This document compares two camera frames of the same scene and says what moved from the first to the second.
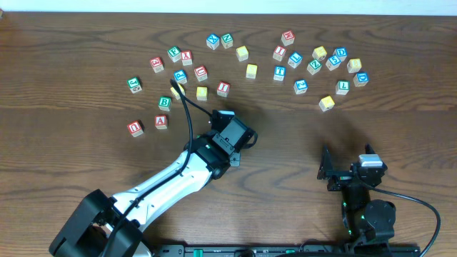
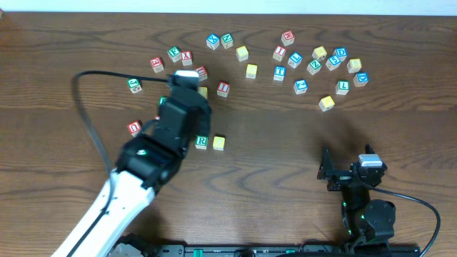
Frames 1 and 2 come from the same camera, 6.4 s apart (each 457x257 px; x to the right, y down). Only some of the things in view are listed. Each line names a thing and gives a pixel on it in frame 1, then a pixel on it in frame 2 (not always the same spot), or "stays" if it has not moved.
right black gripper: [343, 178] stays
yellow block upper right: [319, 53] stays
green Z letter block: [314, 66] stays
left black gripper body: [250, 133] to [193, 96]
